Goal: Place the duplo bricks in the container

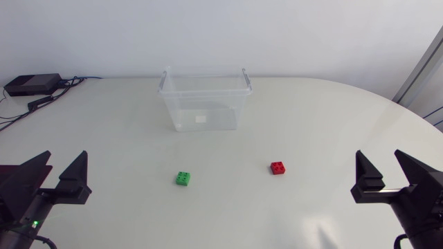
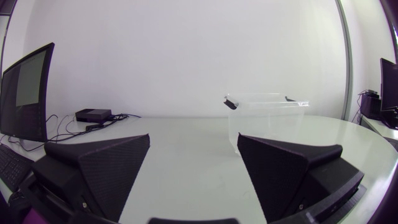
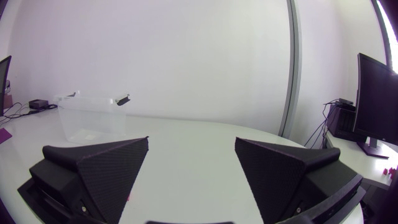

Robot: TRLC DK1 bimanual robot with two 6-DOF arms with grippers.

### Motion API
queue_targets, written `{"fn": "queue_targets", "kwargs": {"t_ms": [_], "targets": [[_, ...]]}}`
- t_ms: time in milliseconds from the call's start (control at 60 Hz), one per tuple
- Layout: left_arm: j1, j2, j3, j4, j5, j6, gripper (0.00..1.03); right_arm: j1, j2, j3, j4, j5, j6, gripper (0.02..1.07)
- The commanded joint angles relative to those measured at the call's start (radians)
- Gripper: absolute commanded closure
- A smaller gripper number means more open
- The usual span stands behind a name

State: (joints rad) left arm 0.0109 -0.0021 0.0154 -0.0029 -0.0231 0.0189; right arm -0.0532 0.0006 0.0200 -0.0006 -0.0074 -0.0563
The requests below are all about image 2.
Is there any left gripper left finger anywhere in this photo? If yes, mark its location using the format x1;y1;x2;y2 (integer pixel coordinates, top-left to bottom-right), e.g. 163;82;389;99
31;134;150;223

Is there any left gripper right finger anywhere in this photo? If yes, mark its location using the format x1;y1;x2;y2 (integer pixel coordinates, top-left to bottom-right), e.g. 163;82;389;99
237;133;365;223

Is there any clear plastic container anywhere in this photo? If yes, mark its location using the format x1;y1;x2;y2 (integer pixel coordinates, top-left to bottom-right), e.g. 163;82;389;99
223;92;310;156

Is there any dark screen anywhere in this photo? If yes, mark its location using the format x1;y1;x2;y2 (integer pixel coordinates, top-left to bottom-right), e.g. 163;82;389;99
0;42;55;143
379;57;398;112

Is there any black keyboard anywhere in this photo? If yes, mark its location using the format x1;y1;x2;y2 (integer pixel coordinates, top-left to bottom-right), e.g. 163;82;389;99
0;143;35;193

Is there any black power brick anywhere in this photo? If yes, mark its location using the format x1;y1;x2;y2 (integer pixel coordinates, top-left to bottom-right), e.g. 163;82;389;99
75;108;113;123

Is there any black cable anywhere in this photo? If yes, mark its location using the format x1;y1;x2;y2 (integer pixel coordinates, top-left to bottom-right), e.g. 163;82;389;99
6;113;142;152

